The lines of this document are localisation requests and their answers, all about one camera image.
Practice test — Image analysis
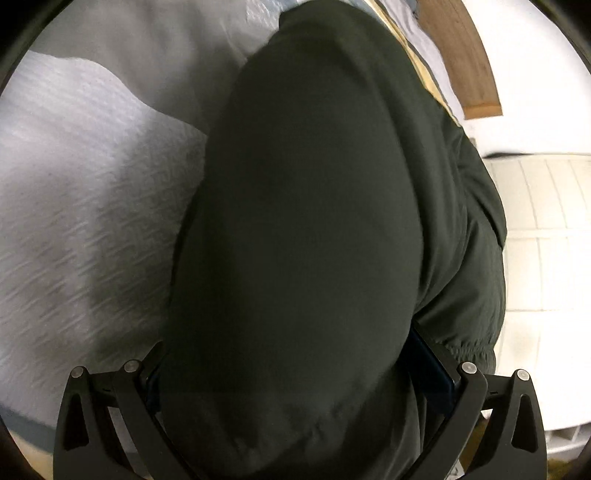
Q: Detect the striped bed blanket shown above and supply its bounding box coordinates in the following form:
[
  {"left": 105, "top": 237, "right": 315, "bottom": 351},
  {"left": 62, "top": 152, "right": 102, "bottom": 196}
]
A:
[{"left": 0, "top": 0, "right": 465, "bottom": 480}]

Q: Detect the black puffer jacket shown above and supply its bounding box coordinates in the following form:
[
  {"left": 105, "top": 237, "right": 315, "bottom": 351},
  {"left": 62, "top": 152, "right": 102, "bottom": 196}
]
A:
[{"left": 155, "top": 1, "right": 507, "bottom": 479}]

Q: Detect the wooden headboard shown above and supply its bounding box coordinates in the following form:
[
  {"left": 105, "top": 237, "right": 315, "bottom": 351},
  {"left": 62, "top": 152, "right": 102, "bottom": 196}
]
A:
[{"left": 418, "top": 0, "right": 503, "bottom": 120}]

